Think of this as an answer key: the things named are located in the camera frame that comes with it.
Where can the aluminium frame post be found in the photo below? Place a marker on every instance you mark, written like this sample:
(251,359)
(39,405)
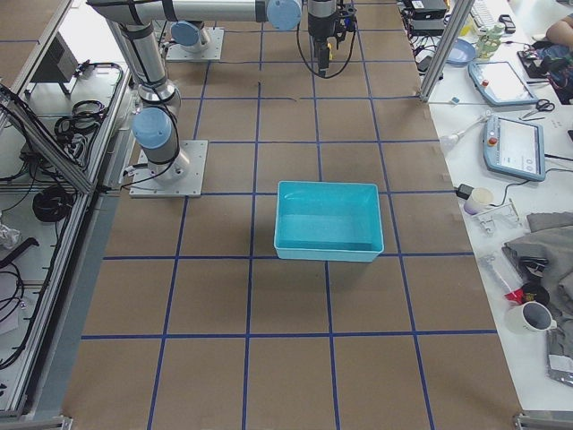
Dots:
(457,20)

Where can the blue plate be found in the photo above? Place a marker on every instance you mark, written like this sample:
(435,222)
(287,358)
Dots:
(461,54)

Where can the turquoise plastic bin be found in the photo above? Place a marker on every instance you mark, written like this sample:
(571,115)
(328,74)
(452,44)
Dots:
(328,221)

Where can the teach pendant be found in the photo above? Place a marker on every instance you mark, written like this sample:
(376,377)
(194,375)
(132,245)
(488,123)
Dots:
(500,85)
(514,148)

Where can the lower teach pendant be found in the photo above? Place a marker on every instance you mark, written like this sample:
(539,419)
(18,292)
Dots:
(514,148)

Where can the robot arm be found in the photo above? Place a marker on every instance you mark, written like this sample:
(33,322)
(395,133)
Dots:
(326,20)
(154,128)

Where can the white mug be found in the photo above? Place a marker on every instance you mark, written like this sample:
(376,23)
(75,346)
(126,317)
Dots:
(531,317)

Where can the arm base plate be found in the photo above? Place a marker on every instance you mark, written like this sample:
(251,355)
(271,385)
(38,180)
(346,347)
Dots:
(208,47)
(183,178)

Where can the upper teach pendant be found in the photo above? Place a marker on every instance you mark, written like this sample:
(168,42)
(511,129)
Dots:
(500,85)

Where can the black scissors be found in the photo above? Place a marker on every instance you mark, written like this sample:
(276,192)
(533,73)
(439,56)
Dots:
(542,105)

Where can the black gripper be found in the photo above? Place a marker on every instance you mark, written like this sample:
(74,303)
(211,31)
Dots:
(320,26)

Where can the grey cloth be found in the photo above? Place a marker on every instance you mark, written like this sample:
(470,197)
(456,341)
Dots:
(550,238)

